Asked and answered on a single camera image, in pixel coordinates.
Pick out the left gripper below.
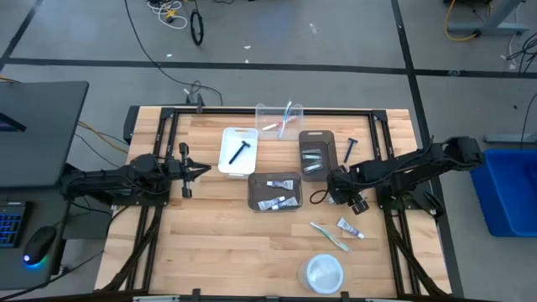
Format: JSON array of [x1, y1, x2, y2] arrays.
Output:
[[164, 142, 212, 200]]

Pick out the green toothbrush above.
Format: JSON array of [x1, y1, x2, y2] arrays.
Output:
[[309, 221, 351, 253]]

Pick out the dark blue razor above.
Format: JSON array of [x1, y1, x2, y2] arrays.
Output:
[[228, 140, 252, 165], [342, 137, 359, 164]]

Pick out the toothpaste tube red cap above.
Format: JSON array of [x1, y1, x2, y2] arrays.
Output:
[[257, 195, 287, 211]]

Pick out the red toothbrush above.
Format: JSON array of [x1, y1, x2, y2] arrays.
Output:
[[260, 118, 298, 132]]

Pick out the blue toothbrush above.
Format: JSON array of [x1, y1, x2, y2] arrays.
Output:
[[277, 99, 294, 139]]

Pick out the white plastic bin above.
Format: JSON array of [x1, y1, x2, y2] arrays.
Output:
[[216, 127, 259, 180]]

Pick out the smoky grey translucent bin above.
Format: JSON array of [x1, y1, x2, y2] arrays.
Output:
[[247, 170, 304, 212], [298, 129, 340, 183]]

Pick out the clear plastic bin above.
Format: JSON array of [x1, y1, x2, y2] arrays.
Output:
[[253, 102, 305, 142]]

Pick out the blue plastic tote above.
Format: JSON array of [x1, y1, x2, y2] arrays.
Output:
[[469, 148, 537, 238]]

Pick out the black desk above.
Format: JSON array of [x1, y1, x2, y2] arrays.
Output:
[[0, 81, 91, 290]]

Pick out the black lit computer mouse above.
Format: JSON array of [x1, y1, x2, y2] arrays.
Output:
[[21, 225, 58, 267]]

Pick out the monitor on black desk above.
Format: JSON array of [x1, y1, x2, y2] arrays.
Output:
[[0, 111, 28, 133]]

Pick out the backlit black keyboard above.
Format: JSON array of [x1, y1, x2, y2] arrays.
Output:
[[0, 200, 34, 249]]

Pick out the wood desk grey legs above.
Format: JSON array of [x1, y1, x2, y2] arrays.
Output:
[[446, 0, 537, 146]]

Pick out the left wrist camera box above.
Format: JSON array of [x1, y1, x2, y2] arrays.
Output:
[[164, 157, 181, 178]]

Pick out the yellow wires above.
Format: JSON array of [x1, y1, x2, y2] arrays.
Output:
[[77, 120, 129, 155]]

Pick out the long black floor cable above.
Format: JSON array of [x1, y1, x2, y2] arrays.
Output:
[[123, 0, 224, 107]]

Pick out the black cable coil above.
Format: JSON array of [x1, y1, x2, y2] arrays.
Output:
[[189, 8, 206, 47]]

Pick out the white cable yellow plug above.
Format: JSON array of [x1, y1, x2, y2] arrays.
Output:
[[146, 0, 189, 31]]

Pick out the thin black cable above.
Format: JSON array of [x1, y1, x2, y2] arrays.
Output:
[[519, 91, 537, 150]]

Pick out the yellow floor cable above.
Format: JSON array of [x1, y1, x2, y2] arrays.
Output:
[[443, 0, 480, 43]]

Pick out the black cable bundle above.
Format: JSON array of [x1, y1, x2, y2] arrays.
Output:
[[505, 31, 537, 75]]

